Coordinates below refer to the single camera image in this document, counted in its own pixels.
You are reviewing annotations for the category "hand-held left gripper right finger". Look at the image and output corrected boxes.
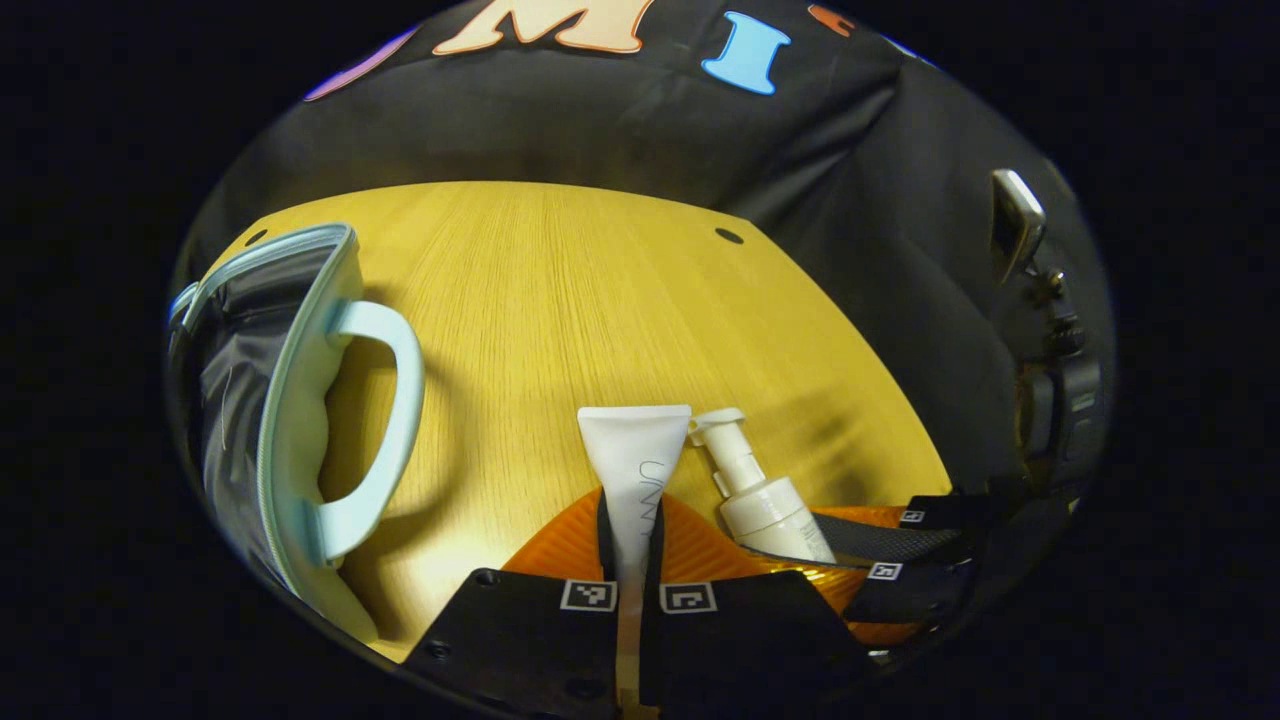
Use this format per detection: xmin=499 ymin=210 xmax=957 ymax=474
xmin=638 ymin=490 xmax=873 ymax=719

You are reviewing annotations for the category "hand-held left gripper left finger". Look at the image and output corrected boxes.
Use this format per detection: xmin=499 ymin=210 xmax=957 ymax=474
xmin=403 ymin=488 xmax=623 ymax=720

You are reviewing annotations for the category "white pump bottle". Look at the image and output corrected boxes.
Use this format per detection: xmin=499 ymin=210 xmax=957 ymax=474
xmin=688 ymin=407 xmax=837 ymax=564

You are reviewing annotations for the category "white skin care tube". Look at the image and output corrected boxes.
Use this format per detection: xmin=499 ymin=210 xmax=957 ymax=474
xmin=577 ymin=404 xmax=693 ymax=720

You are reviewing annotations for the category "light blue suitcase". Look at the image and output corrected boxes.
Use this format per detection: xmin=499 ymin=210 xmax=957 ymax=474
xmin=168 ymin=222 xmax=427 ymax=643

